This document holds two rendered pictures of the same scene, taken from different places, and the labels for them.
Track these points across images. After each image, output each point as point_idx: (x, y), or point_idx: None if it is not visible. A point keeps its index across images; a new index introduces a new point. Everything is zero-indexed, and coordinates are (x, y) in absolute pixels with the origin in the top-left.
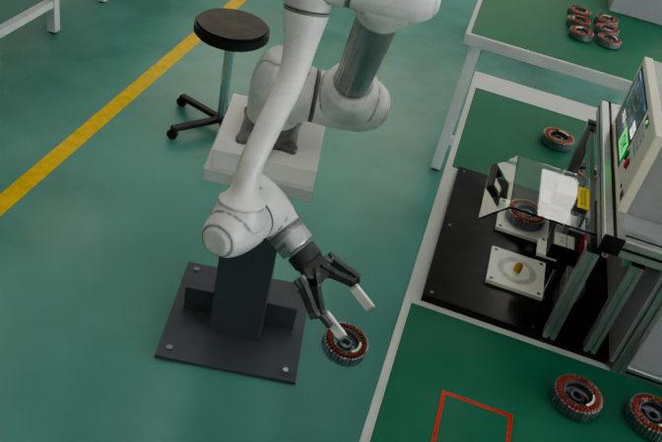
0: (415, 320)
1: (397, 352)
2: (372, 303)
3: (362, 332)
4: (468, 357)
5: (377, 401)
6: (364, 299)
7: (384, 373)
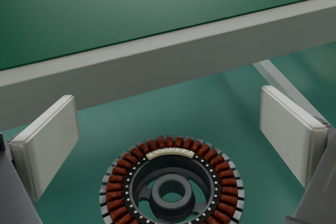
0: (30, 48)
1: (165, 29)
2: (61, 99)
3: (108, 175)
4: None
5: (309, 5)
6: (61, 126)
7: (240, 23)
